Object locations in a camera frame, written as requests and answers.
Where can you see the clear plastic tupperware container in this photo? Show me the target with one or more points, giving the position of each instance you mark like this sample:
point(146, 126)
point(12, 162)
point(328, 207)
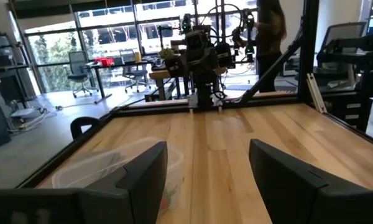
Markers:
point(90, 168)

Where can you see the black shelving unit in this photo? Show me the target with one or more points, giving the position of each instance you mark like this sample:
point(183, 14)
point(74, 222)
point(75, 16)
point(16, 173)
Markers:
point(0, 93)

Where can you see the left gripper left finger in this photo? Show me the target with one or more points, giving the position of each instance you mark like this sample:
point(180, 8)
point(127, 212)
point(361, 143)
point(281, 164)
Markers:
point(143, 193)

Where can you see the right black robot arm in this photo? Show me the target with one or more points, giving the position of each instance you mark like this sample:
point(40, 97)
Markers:
point(205, 90)

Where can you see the red storage box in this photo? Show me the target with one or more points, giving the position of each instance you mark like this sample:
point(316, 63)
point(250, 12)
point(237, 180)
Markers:
point(104, 61)

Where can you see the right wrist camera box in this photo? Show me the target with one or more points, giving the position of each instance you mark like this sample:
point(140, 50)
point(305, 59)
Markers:
point(196, 40)

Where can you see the background robot arm green light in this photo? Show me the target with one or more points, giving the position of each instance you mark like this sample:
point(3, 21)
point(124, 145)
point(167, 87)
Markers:
point(186, 25)
point(248, 31)

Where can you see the yellow cup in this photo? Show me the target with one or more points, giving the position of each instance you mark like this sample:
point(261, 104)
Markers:
point(137, 57)

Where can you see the person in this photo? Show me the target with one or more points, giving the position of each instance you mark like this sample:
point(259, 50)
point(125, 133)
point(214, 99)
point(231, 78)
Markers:
point(268, 40)

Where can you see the black aluminium table frame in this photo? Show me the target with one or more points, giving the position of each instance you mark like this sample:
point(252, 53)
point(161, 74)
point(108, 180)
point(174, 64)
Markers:
point(307, 46)

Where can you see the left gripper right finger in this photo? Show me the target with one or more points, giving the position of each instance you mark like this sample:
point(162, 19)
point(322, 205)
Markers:
point(283, 189)

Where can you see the black office desk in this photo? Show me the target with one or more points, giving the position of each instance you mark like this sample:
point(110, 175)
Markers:
point(124, 63)

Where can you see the mesh back office chair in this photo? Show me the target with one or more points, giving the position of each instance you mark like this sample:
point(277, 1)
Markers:
point(345, 34)

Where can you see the wooden background table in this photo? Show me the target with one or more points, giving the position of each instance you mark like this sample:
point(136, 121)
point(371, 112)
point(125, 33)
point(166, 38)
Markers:
point(157, 74)

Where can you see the silver aluminium bracket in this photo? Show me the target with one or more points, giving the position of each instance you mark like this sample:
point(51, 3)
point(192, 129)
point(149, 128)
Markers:
point(317, 93)

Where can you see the grey office chair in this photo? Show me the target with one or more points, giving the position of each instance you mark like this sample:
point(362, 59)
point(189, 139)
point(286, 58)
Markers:
point(77, 62)
point(136, 74)

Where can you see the black drawer cabinet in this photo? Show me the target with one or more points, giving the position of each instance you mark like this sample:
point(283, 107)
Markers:
point(351, 109)

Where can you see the small background potted plant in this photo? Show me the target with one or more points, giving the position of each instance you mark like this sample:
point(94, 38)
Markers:
point(167, 53)

